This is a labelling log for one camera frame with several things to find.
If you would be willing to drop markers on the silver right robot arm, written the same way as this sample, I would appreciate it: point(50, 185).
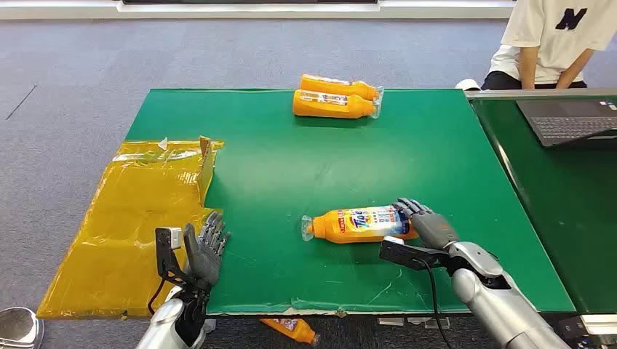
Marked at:
point(501, 313)

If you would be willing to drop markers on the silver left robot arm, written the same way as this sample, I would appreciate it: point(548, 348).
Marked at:
point(166, 322)

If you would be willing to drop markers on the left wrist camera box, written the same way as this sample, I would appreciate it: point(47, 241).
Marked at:
point(168, 238)

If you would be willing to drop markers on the yellow taped cardboard sheet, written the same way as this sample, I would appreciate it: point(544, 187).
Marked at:
point(130, 217)

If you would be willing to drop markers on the person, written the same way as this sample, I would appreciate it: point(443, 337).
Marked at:
point(554, 43)

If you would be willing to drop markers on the dark grey laptop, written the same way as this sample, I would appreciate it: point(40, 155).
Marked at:
point(564, 125)

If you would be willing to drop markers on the metal and black frame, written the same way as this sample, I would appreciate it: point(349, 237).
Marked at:
point(590, 332)

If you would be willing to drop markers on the clear acrylic piece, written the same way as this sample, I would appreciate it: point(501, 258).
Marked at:
point(437, 323)
point(390, 322)

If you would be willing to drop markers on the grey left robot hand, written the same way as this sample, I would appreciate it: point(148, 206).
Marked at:
point(205, 260)

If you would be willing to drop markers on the round shiny metal base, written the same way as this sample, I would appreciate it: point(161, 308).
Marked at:
point(19, 330)

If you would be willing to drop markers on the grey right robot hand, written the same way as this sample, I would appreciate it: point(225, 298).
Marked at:
point(431, 229)

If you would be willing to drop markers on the orange detergent bottle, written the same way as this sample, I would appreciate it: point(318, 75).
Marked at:
point(352, 225)
point(327, 106)
point(294, 330)
point(332, 87)

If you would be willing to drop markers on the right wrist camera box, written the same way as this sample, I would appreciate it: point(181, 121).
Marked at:
point(405, 254)

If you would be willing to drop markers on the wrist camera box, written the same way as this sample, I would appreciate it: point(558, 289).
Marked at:
point(168, 238)
point(405, 254)

